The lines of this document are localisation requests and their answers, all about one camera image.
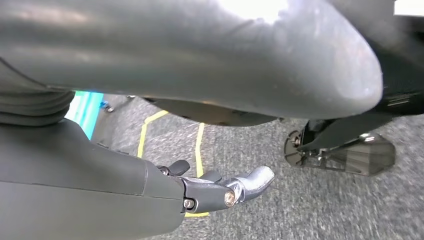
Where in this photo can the blue metal shelf rack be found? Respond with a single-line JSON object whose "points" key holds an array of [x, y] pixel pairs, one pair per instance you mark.
{"points": [[84, 109]]}

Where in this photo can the black robot leg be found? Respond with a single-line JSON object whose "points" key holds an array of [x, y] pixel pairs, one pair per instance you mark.
{"points": [[407, 66]]}

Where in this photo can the yellow floor tape square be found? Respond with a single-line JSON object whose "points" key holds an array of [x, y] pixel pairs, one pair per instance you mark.
{"points": [[198, 149]]}

